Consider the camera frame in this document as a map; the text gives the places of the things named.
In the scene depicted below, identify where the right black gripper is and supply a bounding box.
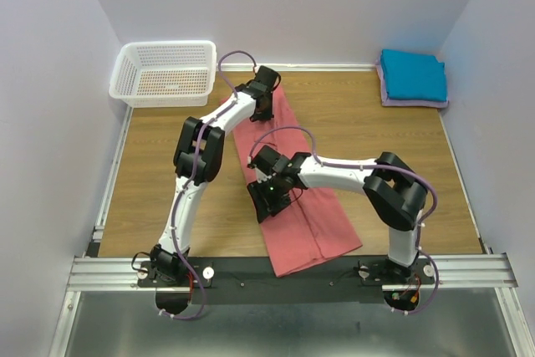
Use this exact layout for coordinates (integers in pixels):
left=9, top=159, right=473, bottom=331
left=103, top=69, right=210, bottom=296
left=246, top=176, right=292, bottom=224

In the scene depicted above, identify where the pink t shirt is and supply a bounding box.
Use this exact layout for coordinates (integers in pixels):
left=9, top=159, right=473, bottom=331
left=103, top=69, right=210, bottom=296
left=232, top=87, right=362, bottom=278

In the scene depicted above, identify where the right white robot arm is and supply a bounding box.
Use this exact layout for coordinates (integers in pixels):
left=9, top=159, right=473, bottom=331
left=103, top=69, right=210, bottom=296
left=247, top=145, right=437, bottom=283

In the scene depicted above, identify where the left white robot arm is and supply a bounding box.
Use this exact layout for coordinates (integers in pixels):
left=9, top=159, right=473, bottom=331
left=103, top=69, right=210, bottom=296
left=150, top=65, right=281, bottom=286

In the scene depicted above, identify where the white plastic basket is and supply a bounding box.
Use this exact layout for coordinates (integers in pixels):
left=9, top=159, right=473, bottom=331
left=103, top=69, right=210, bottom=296
left=109, top=40, right=217, bottom=108

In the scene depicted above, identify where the folded lavender t shirt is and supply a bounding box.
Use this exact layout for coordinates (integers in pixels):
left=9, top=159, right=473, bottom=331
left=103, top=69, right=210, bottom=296
left=375, top=59, right=449, bottom=110

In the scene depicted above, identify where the folded teal t shirt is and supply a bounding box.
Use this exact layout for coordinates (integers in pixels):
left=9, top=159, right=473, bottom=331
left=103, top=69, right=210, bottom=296
left=380, top=49, right=448, bottom=102

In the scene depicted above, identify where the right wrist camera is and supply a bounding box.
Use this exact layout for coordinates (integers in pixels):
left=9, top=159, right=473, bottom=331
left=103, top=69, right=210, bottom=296
left=247, top=156, right=271, bottom=182

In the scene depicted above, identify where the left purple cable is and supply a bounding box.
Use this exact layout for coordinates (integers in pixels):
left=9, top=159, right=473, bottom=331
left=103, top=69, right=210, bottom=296
left=156, top=49, right=259, bottom=321

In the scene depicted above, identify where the purple cable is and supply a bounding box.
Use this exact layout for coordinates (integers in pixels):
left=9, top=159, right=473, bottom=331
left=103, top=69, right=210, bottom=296
left=156, top=49, right=259, bottom=321
left=248, top=125, right=442, bottom=316

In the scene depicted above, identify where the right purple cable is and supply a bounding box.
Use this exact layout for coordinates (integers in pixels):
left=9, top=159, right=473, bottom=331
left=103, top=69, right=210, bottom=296
left=248, top=125, right=442, bottom=316

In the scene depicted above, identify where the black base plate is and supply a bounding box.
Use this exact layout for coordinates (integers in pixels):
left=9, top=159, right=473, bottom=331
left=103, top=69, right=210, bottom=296
left=131, top=255, right=436, bottom=319

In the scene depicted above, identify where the aluminium rail frame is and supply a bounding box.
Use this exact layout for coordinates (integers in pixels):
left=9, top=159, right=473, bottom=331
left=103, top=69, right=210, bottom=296
left=48, top=108, right=522, bottom=357

